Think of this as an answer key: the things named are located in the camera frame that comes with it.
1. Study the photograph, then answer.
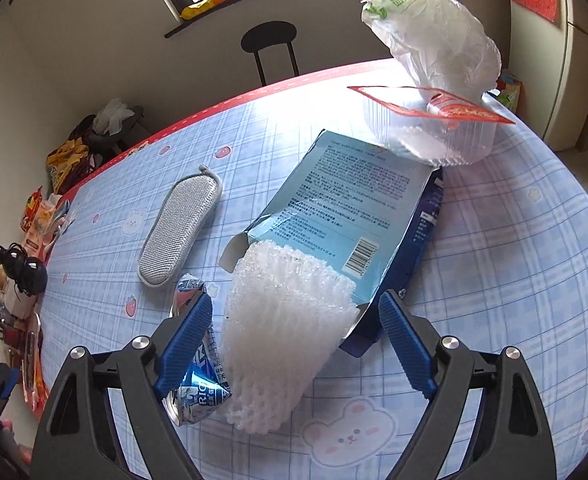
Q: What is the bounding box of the white green plastic bag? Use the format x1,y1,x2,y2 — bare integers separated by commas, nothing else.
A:
361,0,502,93

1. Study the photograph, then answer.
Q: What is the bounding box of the cream two-door fridge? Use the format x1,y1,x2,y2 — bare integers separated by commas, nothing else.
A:
509,0,588,148

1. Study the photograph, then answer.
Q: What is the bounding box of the green printed bag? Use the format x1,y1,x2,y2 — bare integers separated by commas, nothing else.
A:
489,74,523,111

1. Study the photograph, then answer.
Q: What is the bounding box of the red yellow snack packet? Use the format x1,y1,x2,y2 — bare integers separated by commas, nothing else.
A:
21,187,57,233

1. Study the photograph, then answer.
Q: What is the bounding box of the grey oval sponge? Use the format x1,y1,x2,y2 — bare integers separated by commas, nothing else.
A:
137,164,223,288

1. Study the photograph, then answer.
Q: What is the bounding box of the red printed tablecloth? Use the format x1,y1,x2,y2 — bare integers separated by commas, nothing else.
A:
21,57,380,411

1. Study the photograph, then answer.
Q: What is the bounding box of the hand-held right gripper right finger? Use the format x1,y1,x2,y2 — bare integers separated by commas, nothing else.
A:
377,289,557,480

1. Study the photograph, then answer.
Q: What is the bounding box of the pink printed box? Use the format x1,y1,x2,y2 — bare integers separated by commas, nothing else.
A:
24,202,75,257

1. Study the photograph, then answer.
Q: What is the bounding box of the black round-back chair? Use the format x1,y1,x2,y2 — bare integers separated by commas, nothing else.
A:
240,21,300,87

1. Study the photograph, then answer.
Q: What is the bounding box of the dark storage rack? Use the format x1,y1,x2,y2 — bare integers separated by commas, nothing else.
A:
69,105,152,171

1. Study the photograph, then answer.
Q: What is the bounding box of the crushed blue white can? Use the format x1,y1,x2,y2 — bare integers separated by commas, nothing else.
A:
164,274,234,428

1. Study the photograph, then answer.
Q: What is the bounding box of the white foam net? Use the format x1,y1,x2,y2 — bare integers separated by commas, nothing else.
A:
221,241,357,433

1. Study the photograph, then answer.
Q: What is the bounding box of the beige doll figurine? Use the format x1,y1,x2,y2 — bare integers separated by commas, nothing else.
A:
0,262,37,321

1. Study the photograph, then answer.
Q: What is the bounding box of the black gourd ornament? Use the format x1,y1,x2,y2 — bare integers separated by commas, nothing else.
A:
0,240,49,296

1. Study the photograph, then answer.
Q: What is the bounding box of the blue cardboard box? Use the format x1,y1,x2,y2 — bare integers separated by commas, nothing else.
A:
218,130,445,358

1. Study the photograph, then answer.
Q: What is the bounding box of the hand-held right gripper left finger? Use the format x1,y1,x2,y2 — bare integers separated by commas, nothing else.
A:
31,291,214,480

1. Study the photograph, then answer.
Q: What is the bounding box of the yellow printed bag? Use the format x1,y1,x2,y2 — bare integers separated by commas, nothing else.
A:
46,135,100,196

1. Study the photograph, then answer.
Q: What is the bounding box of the crumpled white plastic bag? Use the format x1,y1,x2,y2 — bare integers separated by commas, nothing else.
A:
93,97,142,136

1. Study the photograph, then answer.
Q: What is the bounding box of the clear tray with red film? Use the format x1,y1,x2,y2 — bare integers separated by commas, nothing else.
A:
346,85,517,168

